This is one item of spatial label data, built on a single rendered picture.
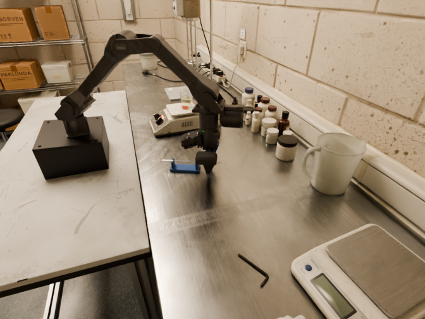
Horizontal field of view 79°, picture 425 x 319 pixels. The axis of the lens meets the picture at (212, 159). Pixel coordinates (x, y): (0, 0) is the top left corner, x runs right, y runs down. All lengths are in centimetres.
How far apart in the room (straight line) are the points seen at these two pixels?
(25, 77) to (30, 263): 269
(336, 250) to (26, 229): 74
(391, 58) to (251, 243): 60
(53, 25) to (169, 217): 269
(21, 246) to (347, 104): 100
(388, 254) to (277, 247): 22
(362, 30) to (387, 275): 65
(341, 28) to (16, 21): 284
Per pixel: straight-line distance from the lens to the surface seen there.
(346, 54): 96
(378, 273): 64
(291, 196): 80
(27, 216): 86
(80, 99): 87
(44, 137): 98
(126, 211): 76
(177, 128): 108
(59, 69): 329
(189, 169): 86
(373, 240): 69
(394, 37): 86
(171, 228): 69
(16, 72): 329
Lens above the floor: 141
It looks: 33 degrees down
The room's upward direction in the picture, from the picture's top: straight up
